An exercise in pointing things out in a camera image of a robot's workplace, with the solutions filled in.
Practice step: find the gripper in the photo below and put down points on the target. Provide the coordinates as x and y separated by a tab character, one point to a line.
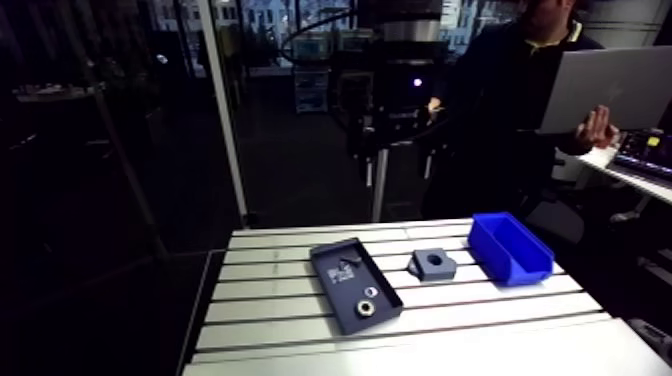
404	78

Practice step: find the steel bearing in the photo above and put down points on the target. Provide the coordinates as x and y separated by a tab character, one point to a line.
366	308

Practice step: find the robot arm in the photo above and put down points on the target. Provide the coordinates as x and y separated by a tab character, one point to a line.
412	29

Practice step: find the dark blue-grey housing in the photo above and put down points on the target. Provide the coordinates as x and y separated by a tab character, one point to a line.
433	265

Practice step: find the person's hand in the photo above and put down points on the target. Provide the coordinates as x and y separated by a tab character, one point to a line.
596	131

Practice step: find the person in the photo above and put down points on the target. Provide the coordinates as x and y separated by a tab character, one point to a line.
493	105

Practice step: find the grey laptop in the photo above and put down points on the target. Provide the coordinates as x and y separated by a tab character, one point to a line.
609	86

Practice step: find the blue bin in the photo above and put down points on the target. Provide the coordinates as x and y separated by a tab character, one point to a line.
517	260

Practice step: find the dark blue-grey tray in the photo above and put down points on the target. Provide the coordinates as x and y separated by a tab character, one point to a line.
344	304

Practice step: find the white desk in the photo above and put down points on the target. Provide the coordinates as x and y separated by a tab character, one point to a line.
638	184

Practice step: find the grey upright post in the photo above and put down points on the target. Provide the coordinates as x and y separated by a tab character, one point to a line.
380	184

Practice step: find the pale slanted post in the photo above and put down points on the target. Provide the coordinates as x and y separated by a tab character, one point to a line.
223	105

